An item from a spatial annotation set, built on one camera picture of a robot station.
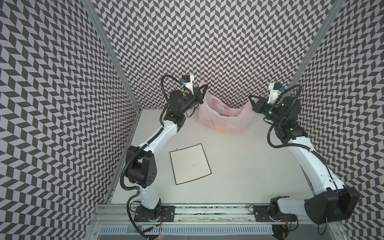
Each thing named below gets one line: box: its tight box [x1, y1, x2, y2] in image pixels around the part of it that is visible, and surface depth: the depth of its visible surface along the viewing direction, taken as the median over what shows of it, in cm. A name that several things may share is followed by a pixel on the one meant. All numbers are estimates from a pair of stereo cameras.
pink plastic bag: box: [198, 91, 256, 133], surface depth 87 cm
